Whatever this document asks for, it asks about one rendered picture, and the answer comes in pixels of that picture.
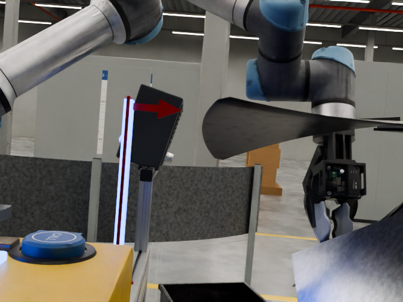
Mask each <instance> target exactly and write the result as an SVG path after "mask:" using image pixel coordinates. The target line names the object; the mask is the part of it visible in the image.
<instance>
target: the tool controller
mask: <svg viewBox="0 0 403 302"><path fill-rule="evenodd" d="M159 99H161V100H163V101H165V102H167V103H168V104H170V105H172V106H174V107H176V108H178V109H180V110H181V111H179V112H177V113H173V114H170V115H168V116H164V117H161V118H159V119H158V112H152V111H138V110H134V116H133V132H132V140H131V156H130V162H132V163H134V164H137V165H139V166H138V168H137V169H138V170H140V169H141V167H148V168H149V167H154V168H155V171H158V170H159V169H160V166H162V164H163V163H164V161H165V162H168V163H170V164H171V163H172V159H173V156H174V154H172V153H169V152H168V151H169V148H170V145H171V142H172V141H173V137H174V134H175V132H176V131H175V130H176V129H177V125H178V122H179V121H180V117H181V114H182V112H183V109H184V108H183V106H184V101H183V98H181V97H179V96H176V95H173V94H170V93H168V92H165V91H162V90H159V89H156V88H154V87H151V86H148V85H145V84H141V85H140V88H139V91H138V93H137V96H136V100H135V101H134V103H138V104H152V105H158V104H159ZM120 153H121V142H120V145H119V148H118V151H117V153H116V157H117V158H120Z"/></svg>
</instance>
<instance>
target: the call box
mask: <svg viewBox="0 0 403 302"><path fill-rule="evenodd" d="M18 238H19V239H20V244H18V245H17V246H16V247H14V248H12V249H11V250H10V251H9V252H7V260H6V261H4V262H3V263H2V264H1V265H0V302H130V294H131V278H132V269H133V253H134V252H133V249H132V247H130V246H128V245H121V244H104V243H88V242H85V252H84V253H83V254H81V255H78V256H74V257H70V258H57V259H48V258H36V257H31V256H27V255H24V254H22V239H23V238H20V237H18Z"/></svg>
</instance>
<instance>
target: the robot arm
mask: <svg viewBox="0 0 403 302"><path fill-rule="evenodd" d="M187 1H189V2H190V3H192V4H194V5H196V6H198V7H200V8H202V9H204V10H206V11H208V12H210V13H212V14H214V15H216V16H218V17H220V18H222V19H224V20H226V21H228V22H230V23H232V24H234V25H236V26H238V27H240V28H242V29H244V30H246V31H248V32H250V33H252V34H254V35H256V36H258V55H257V58H256V59H250V60H249V61H248V62H247V64H246V96H247V98H249V99H251V100H259V101H266V102H271V101H290V102H311V113H314V114H321V115H326V116H335V117H346V118H353V119H358V117H356V114H355V113H356V112H355V109H356V108H355V78H356V73H355V69H354V59H353V54H352V53H351V51H349V50H348V49H346V48H344V47H340V46H329V47H328V48H325V47H323V48H320V49H318V50H316V51H315V52H314V53H313V55H312V59H311V60H301V59H302V51H303V42H304V38H305V31H306V24H307V23H308V18H309V13H308V6H309V0H187ZM162 25H163V5H162V2H161V0H91V2H90V6H88V7H86V8H84V9H82V10H80V11H78V12H76V13H75V14H73V15H71V16H69V17H67V18H66V19H64V20H61V21H60V22H58V23H56V24H54V25H52V26H51V27H49V28H47V29H45V30H43V31H41V32H39V33H38V34H36V35H34V36H32V37H30V38H28V39H27V40H24V41H22V42H21V43H19V44H17V45H15V46H14V47H12V48H10V49H8V50H6V51H4V52H2V53H0V127H1V126H2V116H3V115H5V114H6V113H8V112H9V111H11V110H12V109H13V105H14V101H15V99H16V98H17V97H19V96H21V95H22V94H24V93H26V92H27V91H29V90H31V89H32V88H34V87H36V86H38V85H39V84H41V83H42V82H44V81H46V80H48V79H49V78H51V77H53V76H55V75H56V74H58V73H59V72H61V71H63V70H64V69H66V68H68V67H70V66H72V65H73V64H75V63H76V62H78V61H80V60H81V59H83V58H85V57H87V56H88V55H90V54H91V53H93V52H95V51H97V50H98V49H100V48H102V47H104V46H105V45H107V44H108V43H110V42H113V43H116V44H123V43H124V44H128V45H136V43H139V44H143V43H146V42H148V41H150V40H151V39H153V38H154V37H155V36H156V35H157V34H158V33H159V31H160V30H161V27H162ZM355 130H356V129H351V130H346V131H338V132H330V133H325V134H318V135H313V136H312V140H313V142H314V143H316V144H320V145H323V146H320V145H319V146H317V148H316V150H315V153H314V156H313V157H312V160H311V163H310V165H309V167H308V170H307V172H306V175H305V178H304V180H303V182H302V185H303V190H304V193H305V196H304V200H303V204H304V209H305V213H306V215H307V217H308V220H309V223H310V225H311V227H312V229H313V231H314V234H315V236H316V238H317V240H318V242H319V244H320V243H322V242H325V241H328V240H330V239H329V237H330V230H331V225H330V210H329V209H328V208H327V207H326V204H325V201H326V200H330V201H335V202H336V204H337V205H339V204H340V205H341V206H339V207H338V208H336V209H334V210H332V220H333V223H334V228H333V231H332V238H335V237H338V236H341V235H343V234H346V233H348V232H352V231H353V229H354V224H353V219H354V217H355V215H356V212H357V208H358V200H359V199H361V197H362V196H365V195H366V163H357V162H356V160H352V149H351V144H352V143H353V142H354V141H355ZM361 174H363V189H362V179H361Z"/></svg>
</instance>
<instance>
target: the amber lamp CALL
mask: <svg viewBox="0 0 403 302"><path fill-rule="evenodd" d="M18 244H20V239H19V238H18V237H2V236H0V251H6V252H9V251H10V250H11V249H12V248H14V247H16V246H17V245H18Z"/></svg>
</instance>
